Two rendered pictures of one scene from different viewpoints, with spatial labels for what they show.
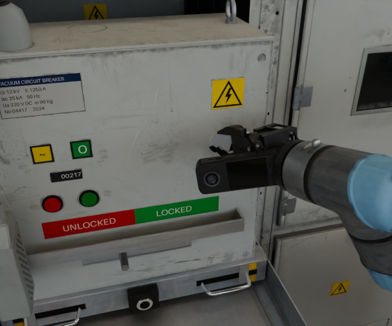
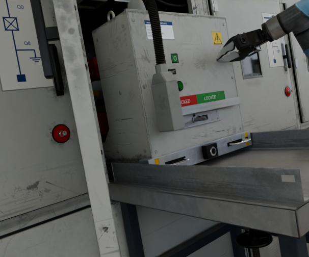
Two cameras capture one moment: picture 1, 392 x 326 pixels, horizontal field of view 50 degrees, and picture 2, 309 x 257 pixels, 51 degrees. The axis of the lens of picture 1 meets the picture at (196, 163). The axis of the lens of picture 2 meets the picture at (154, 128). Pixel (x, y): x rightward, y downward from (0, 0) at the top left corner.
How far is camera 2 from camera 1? 0.96 m
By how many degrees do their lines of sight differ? 35
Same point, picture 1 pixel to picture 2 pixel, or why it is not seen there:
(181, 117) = (205, 47)
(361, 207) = (305, 9)
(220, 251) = (230, 126)
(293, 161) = (270, 21)
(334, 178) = (290, 10)
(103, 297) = (192, 151)
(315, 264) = not seen: hidden behind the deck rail
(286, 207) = not seen: hidden behind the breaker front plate
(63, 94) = (166, 30)
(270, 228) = not seen: hidden behind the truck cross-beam
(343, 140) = (244, 92)
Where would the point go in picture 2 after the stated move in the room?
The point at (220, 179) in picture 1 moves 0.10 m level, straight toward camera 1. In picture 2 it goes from (246, 39) to (266, 30)
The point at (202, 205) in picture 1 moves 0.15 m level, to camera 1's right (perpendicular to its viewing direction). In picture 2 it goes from (219, 95) to (250, 90)
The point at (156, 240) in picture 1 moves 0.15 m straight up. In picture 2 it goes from (212, 105) to (205, 62)
